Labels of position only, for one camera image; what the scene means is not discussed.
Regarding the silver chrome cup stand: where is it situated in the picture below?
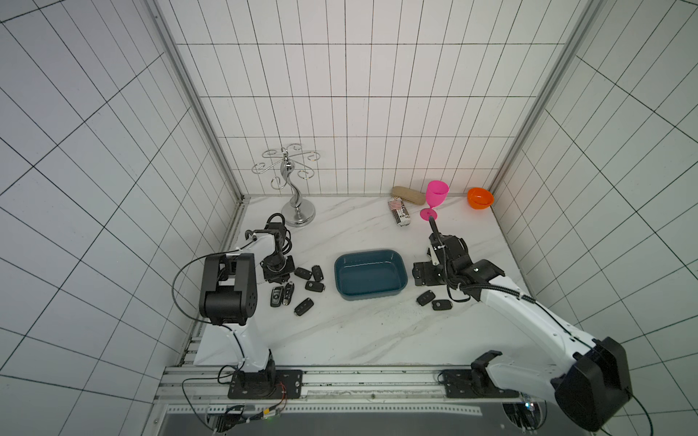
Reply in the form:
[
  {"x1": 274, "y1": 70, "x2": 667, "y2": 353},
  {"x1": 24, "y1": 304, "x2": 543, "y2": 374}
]
[{"x1": 252, "y1": 144, "x2": 321, "y2": 227}]

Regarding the pink plastic goblet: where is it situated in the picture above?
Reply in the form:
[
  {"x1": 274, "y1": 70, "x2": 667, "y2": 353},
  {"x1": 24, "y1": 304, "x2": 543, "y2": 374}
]
[{"x1": 420, "y1": 181, "x2": 450, "y2": 221}]

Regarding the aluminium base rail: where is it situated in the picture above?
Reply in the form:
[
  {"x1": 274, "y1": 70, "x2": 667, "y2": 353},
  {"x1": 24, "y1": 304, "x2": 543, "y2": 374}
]
[{"x1": 156, "y1": 365, "x2": 544, "y2": 413}]

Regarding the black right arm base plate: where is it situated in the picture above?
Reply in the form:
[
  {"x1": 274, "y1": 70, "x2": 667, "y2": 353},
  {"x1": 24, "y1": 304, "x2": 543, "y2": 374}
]
[{"x1": 437, "y1": 369, "x2": 520, "y2": 400}]

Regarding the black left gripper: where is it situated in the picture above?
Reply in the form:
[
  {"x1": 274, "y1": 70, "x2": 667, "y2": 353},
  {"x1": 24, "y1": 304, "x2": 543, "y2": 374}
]
[{"x1": 262, "y1": 251, "x2": 296, "y2": 284}]

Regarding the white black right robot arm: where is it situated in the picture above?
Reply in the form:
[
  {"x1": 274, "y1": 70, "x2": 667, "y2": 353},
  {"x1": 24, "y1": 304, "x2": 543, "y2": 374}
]
[{"x1": 413, "y1": 229, "x2": 634, "y2": 432}]

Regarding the black silver flip key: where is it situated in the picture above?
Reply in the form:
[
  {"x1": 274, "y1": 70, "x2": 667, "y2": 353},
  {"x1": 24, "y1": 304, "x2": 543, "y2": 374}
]
[{"x1": 282, "y1": 282, "x2": 296, "y2": 305}]

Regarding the tan bread roll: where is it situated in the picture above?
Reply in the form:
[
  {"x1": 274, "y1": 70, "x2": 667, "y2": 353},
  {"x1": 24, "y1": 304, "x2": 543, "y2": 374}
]
[{"x1": 391, "y1": 186, "x2": 426, "y2": 205}]

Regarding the orange plastic bowl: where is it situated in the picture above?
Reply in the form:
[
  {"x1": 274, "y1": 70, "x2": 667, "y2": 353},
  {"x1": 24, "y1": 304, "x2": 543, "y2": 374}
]
[{"x1": 466, "y1": 187, "x2": 494, "y2": 210}]

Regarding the flag print can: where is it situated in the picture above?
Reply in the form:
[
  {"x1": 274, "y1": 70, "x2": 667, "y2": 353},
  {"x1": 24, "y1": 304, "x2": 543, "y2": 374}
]
[{"x1": 388, "y1": 197, "x2": 411, "y2": 227}]

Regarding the black car key fob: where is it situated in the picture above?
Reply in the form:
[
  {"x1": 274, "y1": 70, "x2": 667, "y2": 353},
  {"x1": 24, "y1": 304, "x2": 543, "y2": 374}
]
[
  {"x1": 416, "y1": 290, "x2": 436, "y2": 306},
  {"x1": 305, "y1": 281, "x2": 325, "y2": 292},
  {"x1": 311, "y1": 265, "x2": 325, "y2": 283},
  {"x1": 294, "y1": 267, "x2": 314, "y2": 281},
  {"x1": 432, "y1": 300, "x2": 453, "y2": 312},
  {"x1": 294, "y1": 298, "x2": 314, "y2": 316}
]

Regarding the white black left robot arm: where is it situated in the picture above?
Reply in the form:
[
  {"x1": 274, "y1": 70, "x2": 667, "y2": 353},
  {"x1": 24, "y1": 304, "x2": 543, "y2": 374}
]
[{"x1": 194, "y1": 213, "x2": 294, "y2": 374}]

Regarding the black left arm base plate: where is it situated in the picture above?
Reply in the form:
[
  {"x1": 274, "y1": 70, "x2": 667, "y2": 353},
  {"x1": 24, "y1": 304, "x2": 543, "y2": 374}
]
[{"x1": 227, "y1": 370, "x2": 304, "y2": 400}]

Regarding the teal storage box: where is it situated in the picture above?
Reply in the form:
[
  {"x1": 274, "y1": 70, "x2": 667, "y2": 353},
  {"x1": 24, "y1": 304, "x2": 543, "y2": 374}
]
[{"x1": 334, "y1": 249, "x2": 408, "y2": 301}]

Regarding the black silver BMW key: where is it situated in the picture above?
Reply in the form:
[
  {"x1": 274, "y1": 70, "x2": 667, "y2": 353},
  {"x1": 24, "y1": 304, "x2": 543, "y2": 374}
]
[{"x1": 270, "y1": 286, "x2": 285, "y2": 308}]

